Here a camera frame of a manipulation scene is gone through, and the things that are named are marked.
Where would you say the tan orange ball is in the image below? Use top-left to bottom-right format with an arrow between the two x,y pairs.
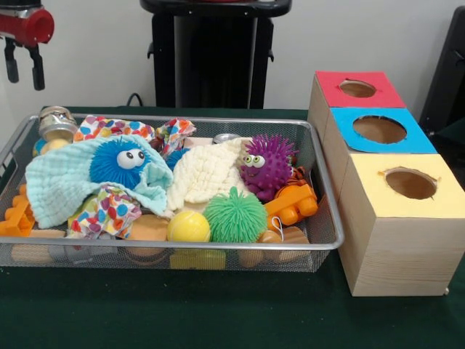
125,214 -> 170,255

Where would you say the black panel stand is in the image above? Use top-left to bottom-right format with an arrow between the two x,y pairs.
421,7 -> 465,135

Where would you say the large colourful dotted cloth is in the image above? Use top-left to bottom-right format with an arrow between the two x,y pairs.
74,115 -> 197,157

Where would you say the mint green cloth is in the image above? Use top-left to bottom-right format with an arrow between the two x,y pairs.
25,135 -> 174,228

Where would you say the silver crushed can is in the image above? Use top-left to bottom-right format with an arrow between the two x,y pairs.
39,106 -> 78,143

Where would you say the green spiky rubber ball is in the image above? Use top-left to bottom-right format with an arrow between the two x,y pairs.
202,188 -> 268,244

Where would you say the dark green table cloth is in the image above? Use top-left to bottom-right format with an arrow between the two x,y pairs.
0,105 -> 465,349

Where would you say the small colourful dotted cloth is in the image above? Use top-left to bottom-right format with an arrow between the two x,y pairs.
71,185 -> 143,239

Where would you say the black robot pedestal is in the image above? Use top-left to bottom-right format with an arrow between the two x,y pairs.
140,0 -> 291,110

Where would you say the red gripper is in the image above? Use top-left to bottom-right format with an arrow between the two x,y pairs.
0,7 -> 55,92

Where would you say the cream white cloth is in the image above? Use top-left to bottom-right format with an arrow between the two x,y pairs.
166,138 -> 251,215

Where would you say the orange toy building block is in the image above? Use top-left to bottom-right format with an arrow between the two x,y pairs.
263,180 -> 318,232

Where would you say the blue spiky rubber ball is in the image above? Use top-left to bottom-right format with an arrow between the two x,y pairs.
164,148 -> 190,172
89,137 -> 153,188

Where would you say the small orange plastic toy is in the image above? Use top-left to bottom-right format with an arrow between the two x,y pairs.
0,185 -> 36,238

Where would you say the wooden box with three holes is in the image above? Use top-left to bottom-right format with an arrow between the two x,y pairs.
309,71 -> 465,297

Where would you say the shallow clear mesh bin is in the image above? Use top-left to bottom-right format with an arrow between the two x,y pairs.
0,113 -> 346,273

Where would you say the small blue yellow ball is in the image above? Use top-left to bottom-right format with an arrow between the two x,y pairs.
32,138 -> 70,157

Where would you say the purple spiky ball with eyes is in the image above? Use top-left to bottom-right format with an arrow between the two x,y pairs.
238,133 -> 297,202

